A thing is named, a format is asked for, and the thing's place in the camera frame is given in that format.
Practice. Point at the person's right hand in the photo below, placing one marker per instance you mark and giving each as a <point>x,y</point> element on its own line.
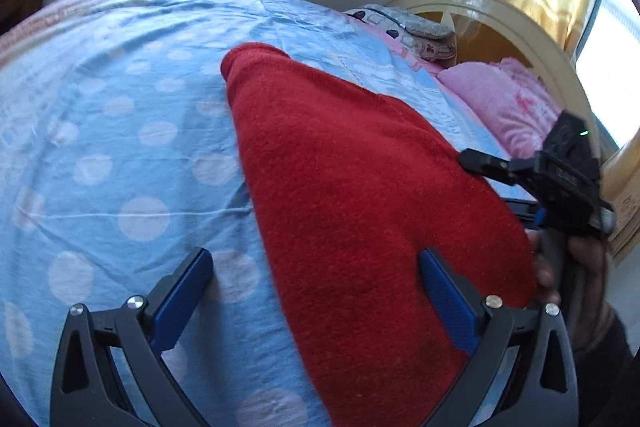
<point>590,267</point>

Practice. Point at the bright side window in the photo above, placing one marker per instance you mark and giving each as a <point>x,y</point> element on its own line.
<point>612,57</point>

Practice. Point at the cream wooden headboard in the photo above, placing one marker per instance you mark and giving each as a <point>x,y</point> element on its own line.
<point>530,32</point>

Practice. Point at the person's right forearm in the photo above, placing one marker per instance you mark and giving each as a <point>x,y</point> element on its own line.
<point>605,372</point>

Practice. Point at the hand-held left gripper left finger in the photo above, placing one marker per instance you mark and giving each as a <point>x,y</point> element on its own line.
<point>182,302</point>

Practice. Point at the blue pink dotted bed sheet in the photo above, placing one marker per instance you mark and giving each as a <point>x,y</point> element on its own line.
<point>125,132</point>

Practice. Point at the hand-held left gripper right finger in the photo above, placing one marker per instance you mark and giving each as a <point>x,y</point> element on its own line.
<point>447,302</point>

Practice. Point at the red towel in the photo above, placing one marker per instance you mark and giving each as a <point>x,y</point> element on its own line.
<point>350,207</point>

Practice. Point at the beige box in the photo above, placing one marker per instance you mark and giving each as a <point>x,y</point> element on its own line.
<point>625,197</point>

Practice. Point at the grey patterned pillow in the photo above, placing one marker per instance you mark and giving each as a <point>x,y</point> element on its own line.
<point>410,29</point>

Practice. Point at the pink pillow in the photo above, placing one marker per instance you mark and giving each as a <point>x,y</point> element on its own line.
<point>505,102</point>

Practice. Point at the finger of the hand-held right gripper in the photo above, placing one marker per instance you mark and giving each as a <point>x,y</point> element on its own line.
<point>536,217</point>
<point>490,164</point>

